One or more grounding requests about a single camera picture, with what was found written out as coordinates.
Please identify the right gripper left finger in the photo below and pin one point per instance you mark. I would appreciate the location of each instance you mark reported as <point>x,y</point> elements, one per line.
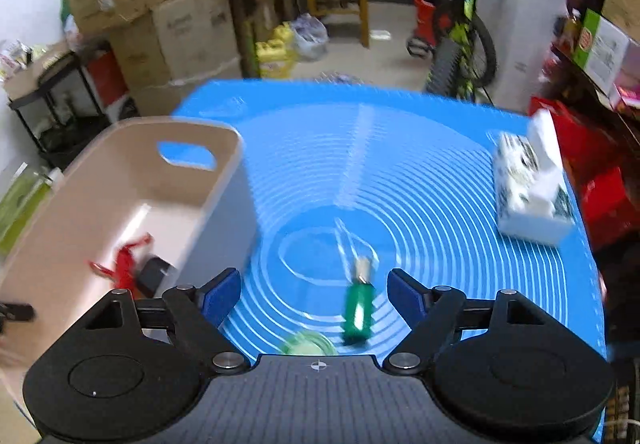
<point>195,315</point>

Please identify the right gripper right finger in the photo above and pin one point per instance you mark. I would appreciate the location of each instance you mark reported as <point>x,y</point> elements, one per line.
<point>432,316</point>

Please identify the green bottle silver cap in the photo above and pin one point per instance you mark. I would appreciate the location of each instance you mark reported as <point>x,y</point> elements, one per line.
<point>359,304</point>

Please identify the red toy figure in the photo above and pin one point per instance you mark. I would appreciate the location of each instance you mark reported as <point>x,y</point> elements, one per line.
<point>124,274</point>

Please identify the beige plastic bin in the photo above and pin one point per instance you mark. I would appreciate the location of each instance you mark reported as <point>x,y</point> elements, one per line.
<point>183,182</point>

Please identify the black earbuds case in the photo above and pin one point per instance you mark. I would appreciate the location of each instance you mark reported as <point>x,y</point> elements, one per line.
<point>151,275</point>

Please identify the green tape roll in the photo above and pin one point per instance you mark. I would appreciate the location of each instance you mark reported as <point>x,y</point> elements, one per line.
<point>307,342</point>

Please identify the white tissue box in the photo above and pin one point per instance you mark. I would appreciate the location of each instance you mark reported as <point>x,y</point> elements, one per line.
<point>532,199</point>

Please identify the blue silicone mat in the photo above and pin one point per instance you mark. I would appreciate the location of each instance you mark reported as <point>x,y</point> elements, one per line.
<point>404,179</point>

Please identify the green clear plastic container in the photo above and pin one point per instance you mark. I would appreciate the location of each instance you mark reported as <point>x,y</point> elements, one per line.
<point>23,188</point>

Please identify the black metal rack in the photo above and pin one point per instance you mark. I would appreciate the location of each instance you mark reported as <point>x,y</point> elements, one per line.
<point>69,132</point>

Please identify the red white appliance box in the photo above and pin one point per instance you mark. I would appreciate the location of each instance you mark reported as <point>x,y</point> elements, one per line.
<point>107,77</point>

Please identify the yellow detergent jug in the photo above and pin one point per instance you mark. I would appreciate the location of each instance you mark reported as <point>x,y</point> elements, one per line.
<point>277,56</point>

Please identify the large stacked cardboard box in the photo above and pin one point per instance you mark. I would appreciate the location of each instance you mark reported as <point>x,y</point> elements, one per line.
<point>169,52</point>

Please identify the green black bicycle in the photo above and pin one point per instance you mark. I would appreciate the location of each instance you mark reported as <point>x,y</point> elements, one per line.
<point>462,52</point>

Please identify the clear plastic bag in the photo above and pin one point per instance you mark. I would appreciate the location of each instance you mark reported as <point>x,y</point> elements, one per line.
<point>310,37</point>

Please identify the green white product box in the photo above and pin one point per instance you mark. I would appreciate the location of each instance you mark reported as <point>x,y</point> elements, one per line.
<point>600,51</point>

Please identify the white appliance cabinet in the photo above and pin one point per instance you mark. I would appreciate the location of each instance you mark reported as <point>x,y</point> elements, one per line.
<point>522,31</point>

